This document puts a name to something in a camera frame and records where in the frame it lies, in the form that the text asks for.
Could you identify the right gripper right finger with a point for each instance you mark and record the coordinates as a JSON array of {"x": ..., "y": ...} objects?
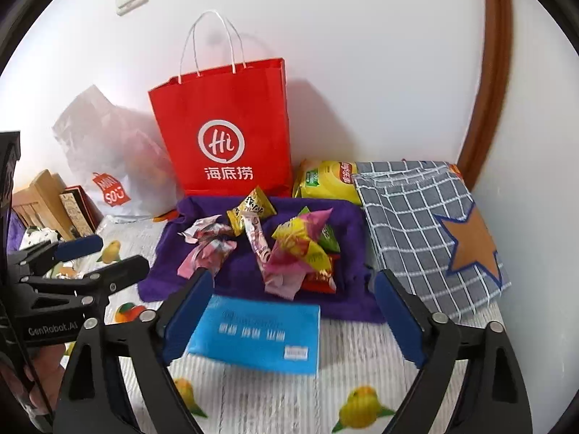
[{"x": 493, "y": 396}]

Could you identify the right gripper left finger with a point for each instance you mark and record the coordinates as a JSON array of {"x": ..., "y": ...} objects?
[{"x": 93, "y": 397}]

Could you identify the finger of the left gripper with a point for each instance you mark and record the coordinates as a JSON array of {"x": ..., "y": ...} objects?
[
  {"x": 78, "y": 248},
  {"x": 118, "y": 276}
]

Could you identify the white pink candy wrapper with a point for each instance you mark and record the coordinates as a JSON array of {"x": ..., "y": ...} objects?
[{"x": 206, "y": 229}]

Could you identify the white red wafer packet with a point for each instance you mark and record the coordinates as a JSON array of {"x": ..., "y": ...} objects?
[{"x": 257, "y": 240}]

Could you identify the yellow triangular snack packet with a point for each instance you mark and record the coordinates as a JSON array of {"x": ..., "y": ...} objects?
[{"x": 256, "y": 202}]

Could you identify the pink yellow snack bag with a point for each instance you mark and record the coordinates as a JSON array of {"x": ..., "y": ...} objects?
[{"x": 296, "y": 252}]

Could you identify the red small snack packet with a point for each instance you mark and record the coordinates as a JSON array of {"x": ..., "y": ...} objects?
[{"x": 322, "y": 281}]

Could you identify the green snack bag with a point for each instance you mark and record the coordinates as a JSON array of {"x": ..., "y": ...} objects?
[{"x": 328, "y": 241}]

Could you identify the pink round snack packet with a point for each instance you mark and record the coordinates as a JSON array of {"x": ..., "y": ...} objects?
[{"x": 209, "y": 255}]

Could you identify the person left hand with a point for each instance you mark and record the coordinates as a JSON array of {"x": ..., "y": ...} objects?
[{"x": 50, "y": 373}]

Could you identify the patterned box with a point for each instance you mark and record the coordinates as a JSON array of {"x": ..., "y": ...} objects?
[{"x": 81, "y": 211}]

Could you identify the stuffed toys pile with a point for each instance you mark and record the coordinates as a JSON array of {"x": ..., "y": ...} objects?
[{"x": 21, "y": 237}]

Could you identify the wooden furniture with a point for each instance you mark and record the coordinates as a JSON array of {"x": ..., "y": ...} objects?
[{"x": 39, "y": 204}]

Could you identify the white Miniso plastic bag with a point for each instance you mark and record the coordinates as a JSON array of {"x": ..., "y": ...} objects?
[{"x": 118, "y": 156}]

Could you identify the purple towel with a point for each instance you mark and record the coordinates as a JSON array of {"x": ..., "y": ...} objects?
[{"x": 240, "y": 276}]

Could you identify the grey checked star cloth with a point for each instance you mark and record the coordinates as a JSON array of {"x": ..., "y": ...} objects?
[{"x": 428, "y": 231}]

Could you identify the blue tissue pack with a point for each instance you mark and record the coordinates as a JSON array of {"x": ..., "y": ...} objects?
[{"x": 267, "y": 336}]

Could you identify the red paper shopping bag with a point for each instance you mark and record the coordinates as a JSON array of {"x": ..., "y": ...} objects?
[{"x": 226, "y": 129}]

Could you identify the yellow chips bag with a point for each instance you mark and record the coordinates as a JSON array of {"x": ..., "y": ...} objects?
[{"x": 326, "y": 180}]

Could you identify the brown wooden door frame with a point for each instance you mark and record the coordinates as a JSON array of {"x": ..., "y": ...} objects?
[{"x": 493, "y": 83}]

